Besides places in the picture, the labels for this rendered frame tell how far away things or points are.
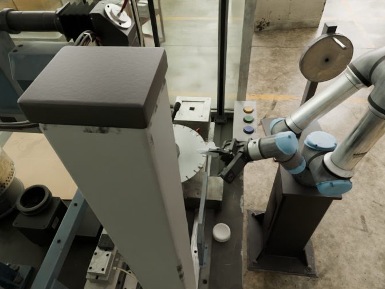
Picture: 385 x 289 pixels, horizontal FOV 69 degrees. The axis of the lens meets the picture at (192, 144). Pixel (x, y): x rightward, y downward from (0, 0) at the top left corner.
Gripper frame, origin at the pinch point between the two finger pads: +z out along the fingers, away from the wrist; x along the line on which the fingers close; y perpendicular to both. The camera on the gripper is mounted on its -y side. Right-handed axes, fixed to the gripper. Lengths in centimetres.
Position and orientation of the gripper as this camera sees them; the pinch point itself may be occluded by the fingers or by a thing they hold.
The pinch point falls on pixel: (206, 164)
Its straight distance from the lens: 110.6
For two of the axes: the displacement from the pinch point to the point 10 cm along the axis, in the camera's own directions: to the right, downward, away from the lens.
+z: -7.5, 2.1, 6.2
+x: -5.7, -6.7, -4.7
